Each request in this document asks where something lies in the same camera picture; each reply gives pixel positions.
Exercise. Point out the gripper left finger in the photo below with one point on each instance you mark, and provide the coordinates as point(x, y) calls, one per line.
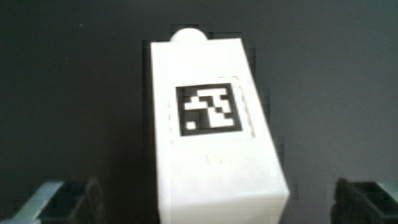
point(64, 203)

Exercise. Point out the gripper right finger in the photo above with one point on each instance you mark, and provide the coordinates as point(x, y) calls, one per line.
point(365, 202)

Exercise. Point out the white stool leg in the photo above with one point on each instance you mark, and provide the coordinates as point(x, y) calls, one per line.
point(221, 184)

